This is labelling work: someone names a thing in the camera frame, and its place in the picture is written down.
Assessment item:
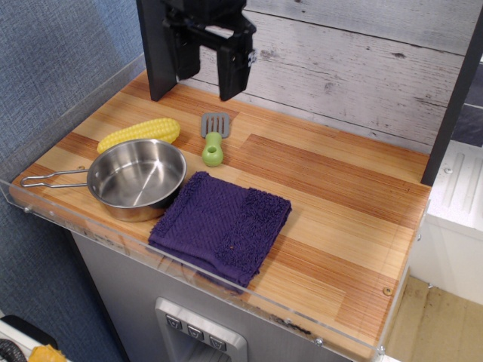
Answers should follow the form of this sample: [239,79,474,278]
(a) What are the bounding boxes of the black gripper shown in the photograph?
[163,1,257,101]

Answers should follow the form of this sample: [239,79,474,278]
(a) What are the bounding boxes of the purple cloth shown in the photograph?
[148,171,291,287]

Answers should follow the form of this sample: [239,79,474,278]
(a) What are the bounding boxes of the yellow toy corn cob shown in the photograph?
[97,118,181,154]

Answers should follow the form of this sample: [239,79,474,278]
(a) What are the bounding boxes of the stainless steel pan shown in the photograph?
[20,139,187,222]

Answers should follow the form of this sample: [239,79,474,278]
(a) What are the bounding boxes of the grey toy kitchen cabinet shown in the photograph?
[73,234,347,361]

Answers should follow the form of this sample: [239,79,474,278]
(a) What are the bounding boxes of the silver dispenser button panel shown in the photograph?
[155,297,248,361]

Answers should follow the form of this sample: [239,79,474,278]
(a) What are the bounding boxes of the white ribbed sink unit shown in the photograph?
[409,141,482,304]

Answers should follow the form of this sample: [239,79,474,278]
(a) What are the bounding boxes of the yellow object bottom left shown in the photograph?
[28,345,67,362]

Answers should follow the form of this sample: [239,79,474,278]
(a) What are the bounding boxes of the dark left upright post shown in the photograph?
[137,0,177,101]

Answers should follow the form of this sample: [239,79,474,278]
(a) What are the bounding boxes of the dark upright post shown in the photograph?
[137,0,177,101]
[420,10,482,186]

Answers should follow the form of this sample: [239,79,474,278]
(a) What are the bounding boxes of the grey spatula green handle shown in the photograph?
[201,112,230,167]

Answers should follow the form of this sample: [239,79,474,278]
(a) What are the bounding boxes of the dark right upright post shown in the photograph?
[420,10,482,186]

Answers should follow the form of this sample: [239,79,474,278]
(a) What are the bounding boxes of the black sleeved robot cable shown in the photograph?
[0,338,24,362]

